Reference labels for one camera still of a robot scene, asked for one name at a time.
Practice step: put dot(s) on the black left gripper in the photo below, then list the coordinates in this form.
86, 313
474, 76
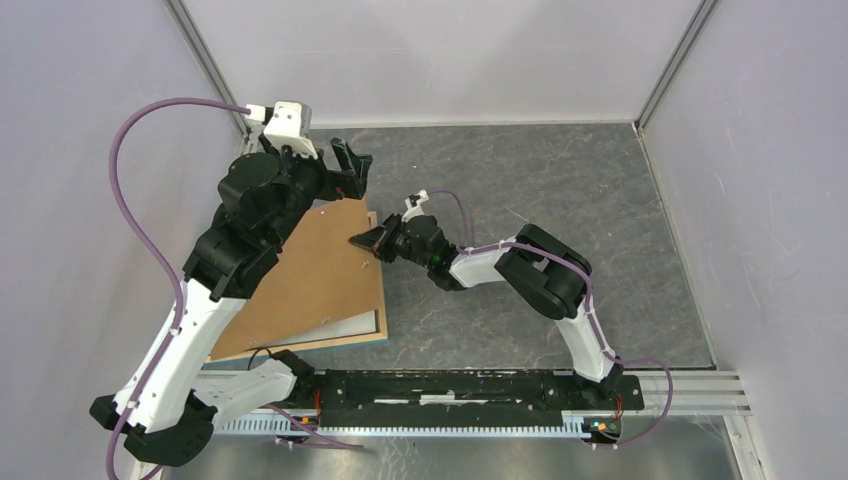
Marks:
351, 181

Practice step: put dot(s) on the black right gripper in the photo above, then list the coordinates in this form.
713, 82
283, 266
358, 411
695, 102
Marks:
377, 239

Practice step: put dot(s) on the brown cardboard backing board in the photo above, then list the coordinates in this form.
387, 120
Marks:
311, 285

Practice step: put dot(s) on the hot air balloon photo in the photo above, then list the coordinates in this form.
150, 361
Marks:
365, 323

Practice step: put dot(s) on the light wooden picture frame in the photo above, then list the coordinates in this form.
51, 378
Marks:
381, 331

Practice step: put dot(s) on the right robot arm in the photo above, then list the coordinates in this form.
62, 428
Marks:
550, 276

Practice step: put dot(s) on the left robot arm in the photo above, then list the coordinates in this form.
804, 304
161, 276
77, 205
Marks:
159, 417

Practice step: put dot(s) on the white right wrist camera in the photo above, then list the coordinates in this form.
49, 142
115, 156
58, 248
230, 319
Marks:
414, 205

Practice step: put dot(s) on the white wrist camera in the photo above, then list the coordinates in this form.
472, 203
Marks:
287, 124
414, 205

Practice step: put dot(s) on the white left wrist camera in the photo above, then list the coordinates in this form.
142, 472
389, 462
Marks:
287, 124

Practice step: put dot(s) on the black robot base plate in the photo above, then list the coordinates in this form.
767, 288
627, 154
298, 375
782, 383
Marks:
453, 398

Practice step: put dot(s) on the aluminium rail with cable comb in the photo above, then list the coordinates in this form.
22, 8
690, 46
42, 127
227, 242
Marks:
684, 393

